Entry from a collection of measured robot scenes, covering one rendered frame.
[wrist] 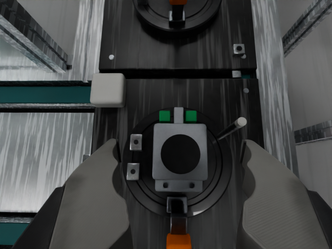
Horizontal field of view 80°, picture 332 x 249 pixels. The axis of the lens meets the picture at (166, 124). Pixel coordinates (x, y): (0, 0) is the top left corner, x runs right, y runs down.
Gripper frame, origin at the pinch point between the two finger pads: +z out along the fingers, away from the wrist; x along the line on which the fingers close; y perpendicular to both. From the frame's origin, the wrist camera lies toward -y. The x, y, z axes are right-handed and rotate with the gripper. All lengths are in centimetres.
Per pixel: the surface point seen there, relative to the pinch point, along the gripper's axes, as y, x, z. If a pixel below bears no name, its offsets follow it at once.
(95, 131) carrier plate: 6.9, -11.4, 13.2
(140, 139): 5.8, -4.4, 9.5
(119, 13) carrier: -8.2, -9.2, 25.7
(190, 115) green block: 1.9, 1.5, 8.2
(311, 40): -3.1, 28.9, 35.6
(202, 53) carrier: -2.6, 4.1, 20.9
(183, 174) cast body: 3.7, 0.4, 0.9
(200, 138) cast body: 1.5, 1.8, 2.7
